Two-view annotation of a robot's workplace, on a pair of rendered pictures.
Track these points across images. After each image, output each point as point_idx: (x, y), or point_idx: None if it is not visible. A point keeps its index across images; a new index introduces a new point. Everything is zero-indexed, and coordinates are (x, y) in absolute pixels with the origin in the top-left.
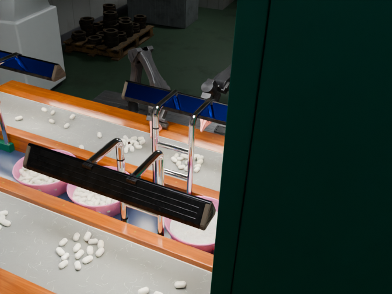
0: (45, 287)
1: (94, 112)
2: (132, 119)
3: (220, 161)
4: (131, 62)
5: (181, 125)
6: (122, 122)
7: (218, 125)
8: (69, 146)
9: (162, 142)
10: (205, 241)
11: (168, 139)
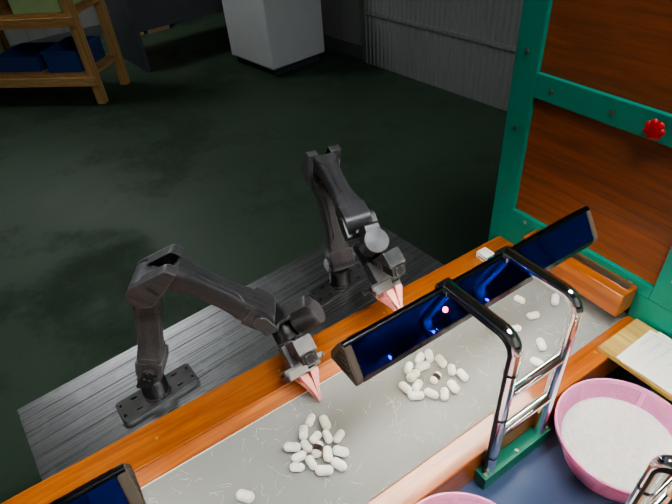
0: None
1: (144, 468)
2: (234, 405)
3: (447, 334)
4: (149, 307)
5: (316, 337)
6: (226, 429)
7: (311, 291)
8: None
9: (339, 389)
10: (661, 451)
11: (337, 375)
